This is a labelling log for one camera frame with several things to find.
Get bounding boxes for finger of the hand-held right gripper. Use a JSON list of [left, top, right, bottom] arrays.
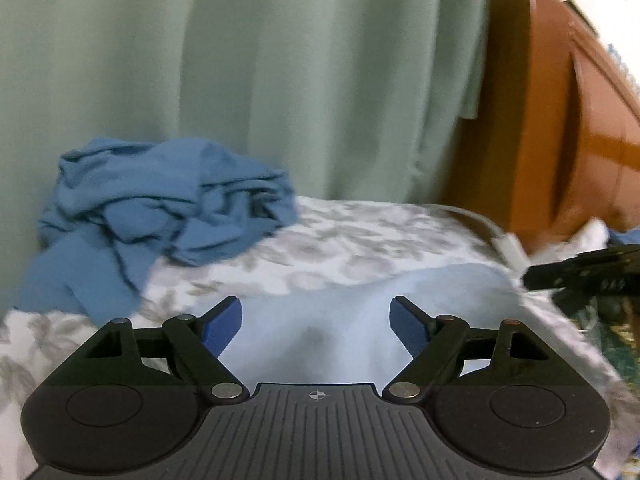
[[522, 244, 640, 295]]

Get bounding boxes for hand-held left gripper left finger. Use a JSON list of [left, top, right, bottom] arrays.
[[86, 296, 251, 402]]

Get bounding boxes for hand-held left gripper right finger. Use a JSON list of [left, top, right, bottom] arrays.
[[382, 296, 549, 402]]

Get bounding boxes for light blue t-shirt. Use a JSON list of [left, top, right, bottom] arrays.
[[190, 262, 526, 386]]

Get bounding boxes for white charger plug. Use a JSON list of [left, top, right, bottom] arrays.
[[570, 217, 612, 252]]

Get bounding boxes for green patterned fabric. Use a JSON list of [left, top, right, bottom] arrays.
[[570, 305, 640, 366]]

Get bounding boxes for floral blanket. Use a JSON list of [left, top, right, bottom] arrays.
[[0, 195, 640, 480]]

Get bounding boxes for dark blue garment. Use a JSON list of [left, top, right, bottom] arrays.
[[15, 136, 299, 321]]

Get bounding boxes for wooden headboard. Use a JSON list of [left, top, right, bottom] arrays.
[[445, 0, 640, 256]]

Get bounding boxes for green curtain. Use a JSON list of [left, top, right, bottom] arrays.
[[0, 0, 493, 311]]

